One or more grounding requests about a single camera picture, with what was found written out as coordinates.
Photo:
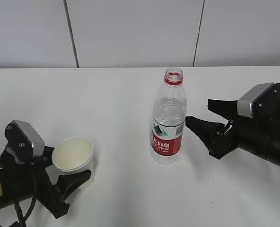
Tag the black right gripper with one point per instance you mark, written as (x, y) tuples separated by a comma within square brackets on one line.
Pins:
[(255, 135)]

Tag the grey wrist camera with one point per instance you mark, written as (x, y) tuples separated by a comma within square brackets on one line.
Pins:
[(246, 104), (32, 136)]

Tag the clear water bottle red label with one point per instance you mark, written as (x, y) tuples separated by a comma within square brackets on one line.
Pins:
[(168, 119)]

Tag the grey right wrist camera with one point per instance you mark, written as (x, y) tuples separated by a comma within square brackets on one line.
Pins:
[(246, 104)]

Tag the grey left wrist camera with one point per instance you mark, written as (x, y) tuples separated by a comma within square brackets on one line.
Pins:
[(32, 136)]

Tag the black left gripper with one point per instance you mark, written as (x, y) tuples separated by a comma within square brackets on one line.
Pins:
[(23, 176)]

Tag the white paper cup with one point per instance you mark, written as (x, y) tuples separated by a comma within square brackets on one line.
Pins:
[(75, 155)]

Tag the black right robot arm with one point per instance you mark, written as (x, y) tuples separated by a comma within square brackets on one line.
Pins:
[(276, 146)]

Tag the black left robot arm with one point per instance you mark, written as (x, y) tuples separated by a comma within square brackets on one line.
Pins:
[(23, 172)]

